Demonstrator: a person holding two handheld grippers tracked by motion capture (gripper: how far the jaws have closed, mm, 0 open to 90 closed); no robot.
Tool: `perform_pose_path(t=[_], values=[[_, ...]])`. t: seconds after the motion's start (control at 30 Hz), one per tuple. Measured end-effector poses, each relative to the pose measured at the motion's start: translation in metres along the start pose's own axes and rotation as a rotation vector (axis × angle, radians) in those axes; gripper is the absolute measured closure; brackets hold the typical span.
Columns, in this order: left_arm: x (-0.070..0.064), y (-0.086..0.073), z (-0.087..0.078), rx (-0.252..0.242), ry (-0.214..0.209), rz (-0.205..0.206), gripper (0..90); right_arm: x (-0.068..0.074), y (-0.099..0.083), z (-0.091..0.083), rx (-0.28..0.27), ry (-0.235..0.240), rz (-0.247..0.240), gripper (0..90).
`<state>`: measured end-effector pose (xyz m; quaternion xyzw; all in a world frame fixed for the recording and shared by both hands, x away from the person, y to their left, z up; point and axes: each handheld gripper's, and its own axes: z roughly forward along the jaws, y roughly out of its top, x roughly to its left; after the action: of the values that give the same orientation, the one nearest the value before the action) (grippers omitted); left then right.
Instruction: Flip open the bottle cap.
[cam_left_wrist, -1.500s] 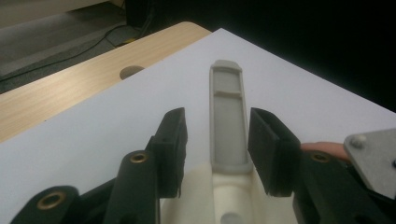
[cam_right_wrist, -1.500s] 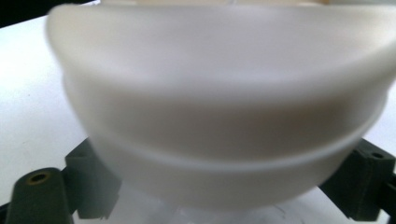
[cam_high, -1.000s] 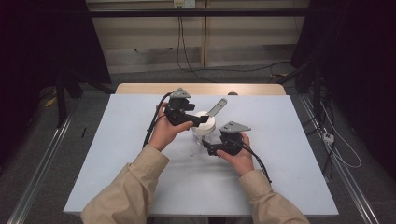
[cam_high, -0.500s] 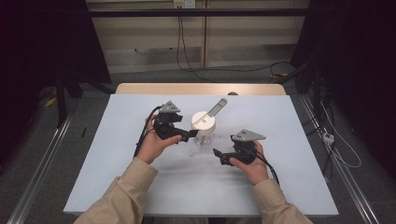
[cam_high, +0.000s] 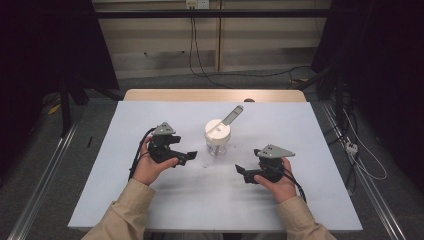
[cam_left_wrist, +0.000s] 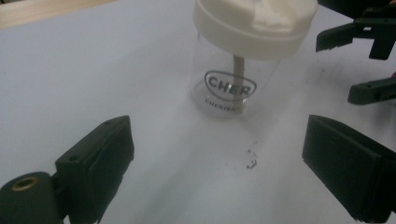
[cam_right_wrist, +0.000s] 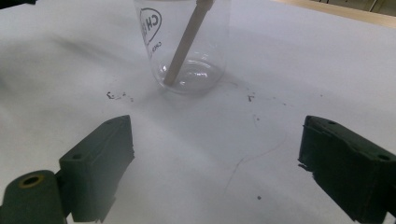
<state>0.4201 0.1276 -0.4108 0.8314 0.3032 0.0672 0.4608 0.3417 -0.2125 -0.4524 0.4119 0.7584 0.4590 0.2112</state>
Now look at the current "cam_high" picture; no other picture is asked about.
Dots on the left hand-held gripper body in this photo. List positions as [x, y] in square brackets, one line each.
[163, 150]

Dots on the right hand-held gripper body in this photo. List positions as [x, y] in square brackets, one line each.
[271, 163]

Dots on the clear plastic container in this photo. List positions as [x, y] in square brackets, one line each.
[216, 149]

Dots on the person's left hand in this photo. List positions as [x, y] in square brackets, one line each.
[150, 170]

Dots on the person's right hand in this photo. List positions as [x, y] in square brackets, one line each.
[281, 188]

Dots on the white table cover board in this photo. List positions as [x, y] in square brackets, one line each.
[200, 200]

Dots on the wooden table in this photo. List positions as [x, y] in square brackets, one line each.
[200, 95]

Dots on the small black floor object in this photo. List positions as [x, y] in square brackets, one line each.
[89, 142]

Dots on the black metal stand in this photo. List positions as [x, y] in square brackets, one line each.
[65, 106]

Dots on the yellow floor tape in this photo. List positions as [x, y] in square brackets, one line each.
[54, 108]

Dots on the black curtain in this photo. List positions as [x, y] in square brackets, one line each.
[383, 66]
[40, 66]

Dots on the aluminium floor rail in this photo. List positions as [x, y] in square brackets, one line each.
[366, 186]
[43, 176]

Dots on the black horizontal frame bar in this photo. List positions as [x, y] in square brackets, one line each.
[213, 13]

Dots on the white wall socket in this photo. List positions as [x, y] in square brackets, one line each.
[197, 3]

